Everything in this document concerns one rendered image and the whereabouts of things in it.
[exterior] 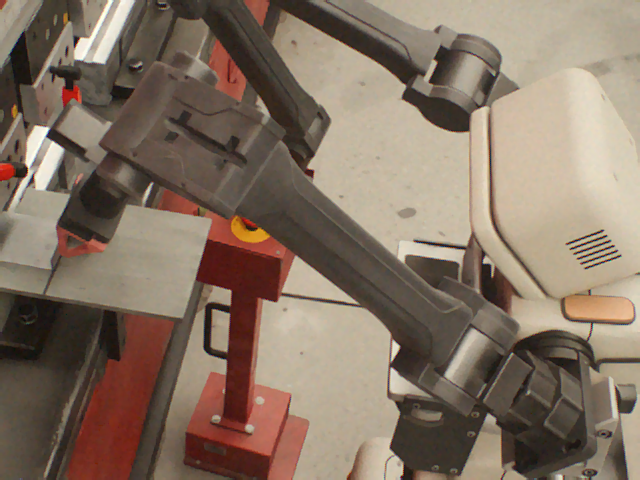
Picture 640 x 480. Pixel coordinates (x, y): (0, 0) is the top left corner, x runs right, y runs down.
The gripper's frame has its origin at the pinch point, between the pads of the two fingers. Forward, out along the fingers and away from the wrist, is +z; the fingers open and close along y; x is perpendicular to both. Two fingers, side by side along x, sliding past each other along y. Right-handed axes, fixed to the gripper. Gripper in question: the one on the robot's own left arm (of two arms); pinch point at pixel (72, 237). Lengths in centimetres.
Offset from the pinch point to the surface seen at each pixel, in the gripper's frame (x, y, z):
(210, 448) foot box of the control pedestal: 57, -27, 75
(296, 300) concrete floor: 71, -80, 76
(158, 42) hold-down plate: 1, -59, 11
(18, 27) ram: -18.8, -7.8, -20.0
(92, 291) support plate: 5.0, 7.3, -1.1
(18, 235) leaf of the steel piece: -6.0, 0.5, 4.4
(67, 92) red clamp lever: -9.8, -14.3, -8.8
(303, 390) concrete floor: 77, -52, 73
